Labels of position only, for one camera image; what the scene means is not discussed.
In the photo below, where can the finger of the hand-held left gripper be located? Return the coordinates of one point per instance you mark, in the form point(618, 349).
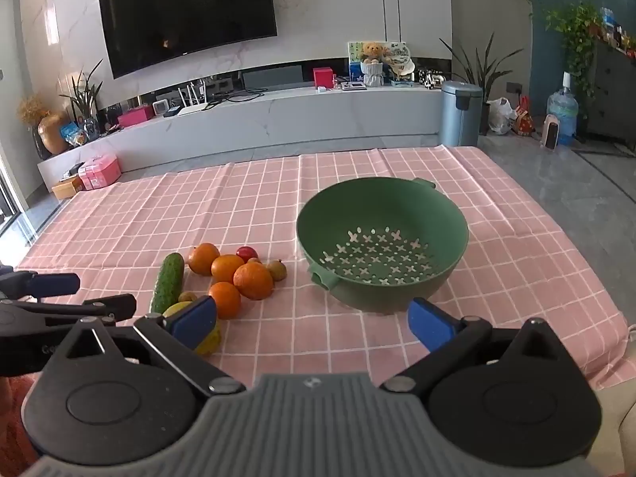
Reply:
point(57, 284)
point(107, 307)

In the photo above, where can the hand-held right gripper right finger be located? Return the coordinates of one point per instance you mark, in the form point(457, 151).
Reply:
point(430, 328)

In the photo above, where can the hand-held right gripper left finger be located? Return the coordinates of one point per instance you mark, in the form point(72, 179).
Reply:
point(191, 322)

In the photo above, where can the small yellow-green fruit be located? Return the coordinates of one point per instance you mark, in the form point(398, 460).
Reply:
point(186, 297)

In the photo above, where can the yellow lemon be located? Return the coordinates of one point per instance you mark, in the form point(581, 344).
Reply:
point(209, 342)

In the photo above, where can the orange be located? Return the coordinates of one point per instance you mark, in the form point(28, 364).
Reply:
point(224, 300)
point(253, 280)
point(227, 268)
point(203, 258)

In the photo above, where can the green cucumber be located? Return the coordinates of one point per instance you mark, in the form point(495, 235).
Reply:
point(168, 283)

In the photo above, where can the red apple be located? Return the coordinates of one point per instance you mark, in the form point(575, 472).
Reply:
point(247, 253)

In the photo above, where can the green plastic colander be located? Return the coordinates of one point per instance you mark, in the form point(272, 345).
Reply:
point(348, 218)

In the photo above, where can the person's left hand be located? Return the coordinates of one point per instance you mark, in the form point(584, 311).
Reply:
point(12, 407)

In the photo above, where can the sliding glass door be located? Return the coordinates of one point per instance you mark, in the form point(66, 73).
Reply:
point(10, 208)

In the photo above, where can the cardboard box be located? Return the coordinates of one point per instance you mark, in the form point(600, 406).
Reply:
point(67, 188)

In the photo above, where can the pink checked tablecloth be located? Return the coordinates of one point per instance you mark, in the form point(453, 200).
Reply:
point(497, 238)

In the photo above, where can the pink storage box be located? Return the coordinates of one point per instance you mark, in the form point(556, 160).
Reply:
point(99, 171)

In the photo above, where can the brown ceramic vase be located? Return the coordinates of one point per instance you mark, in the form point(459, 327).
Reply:
point(52, 134)

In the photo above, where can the blue snack bag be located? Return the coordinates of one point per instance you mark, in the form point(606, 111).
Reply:
point(72, 133)

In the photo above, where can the dried golden flowers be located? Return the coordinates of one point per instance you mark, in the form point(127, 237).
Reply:
point(32, 109)

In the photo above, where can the flat pink box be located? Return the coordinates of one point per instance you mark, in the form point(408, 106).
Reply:
point(135, 118)

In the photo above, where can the leafy plant in glass vase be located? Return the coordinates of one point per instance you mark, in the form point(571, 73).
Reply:
point(85, 92)

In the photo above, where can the small white clock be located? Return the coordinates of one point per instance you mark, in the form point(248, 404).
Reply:
point(160, 109)

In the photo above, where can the small black box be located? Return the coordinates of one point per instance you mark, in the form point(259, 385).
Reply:
point(173, 112)

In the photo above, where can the blue-grey pedal trash can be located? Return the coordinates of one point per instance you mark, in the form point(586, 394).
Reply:
point(459, 119)

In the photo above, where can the beige seat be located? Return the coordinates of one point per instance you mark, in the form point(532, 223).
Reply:
point(616, 427)

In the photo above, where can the white wifi router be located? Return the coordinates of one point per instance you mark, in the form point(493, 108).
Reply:
point(194, 107)

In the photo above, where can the white plastic bag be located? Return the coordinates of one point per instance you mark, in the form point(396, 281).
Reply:
point(501, 117)

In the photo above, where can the red gift bag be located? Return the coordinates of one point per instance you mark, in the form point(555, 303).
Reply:
point(524, 121)

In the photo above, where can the small white heater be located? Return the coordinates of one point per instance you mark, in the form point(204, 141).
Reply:
point(551, 134)

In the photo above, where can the white marble media console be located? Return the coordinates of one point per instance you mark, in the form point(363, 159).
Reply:
point(298, 119)

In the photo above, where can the black and white figurines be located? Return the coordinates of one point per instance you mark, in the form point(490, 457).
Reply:
point(428, 78)

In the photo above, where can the small digital scale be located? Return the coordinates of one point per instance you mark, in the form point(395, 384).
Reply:
point(353, 86)

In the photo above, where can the blue water jug with pump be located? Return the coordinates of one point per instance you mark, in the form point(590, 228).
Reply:
point(562, 109)

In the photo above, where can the potted snake plant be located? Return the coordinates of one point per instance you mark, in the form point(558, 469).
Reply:
point(479, 77)

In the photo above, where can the dark grey speaker panel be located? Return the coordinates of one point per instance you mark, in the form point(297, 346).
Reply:
point(273, 77)

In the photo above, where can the round painted hand fan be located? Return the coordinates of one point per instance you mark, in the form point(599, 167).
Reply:
point(401, 59)

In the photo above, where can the red box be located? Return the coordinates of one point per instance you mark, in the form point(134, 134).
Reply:
point(323, 77)

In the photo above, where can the brown teddy bear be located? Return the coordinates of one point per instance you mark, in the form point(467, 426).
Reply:
point(371, 50)

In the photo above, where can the green picture card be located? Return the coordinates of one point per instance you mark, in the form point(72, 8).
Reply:
point(354, 54)

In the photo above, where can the dark grey cabinet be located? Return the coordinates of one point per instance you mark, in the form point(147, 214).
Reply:
point(613, 94)

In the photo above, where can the trailing pothos plant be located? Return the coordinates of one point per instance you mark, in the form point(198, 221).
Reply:
point(571, 30)

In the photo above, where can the cluster of small bottles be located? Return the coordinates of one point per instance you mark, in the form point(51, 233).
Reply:
point(616, 30)

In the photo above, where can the black wall socket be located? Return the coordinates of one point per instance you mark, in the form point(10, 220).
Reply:
point(514, 88)

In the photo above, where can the black wall television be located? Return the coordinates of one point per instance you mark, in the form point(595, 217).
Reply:
point(184, 15)

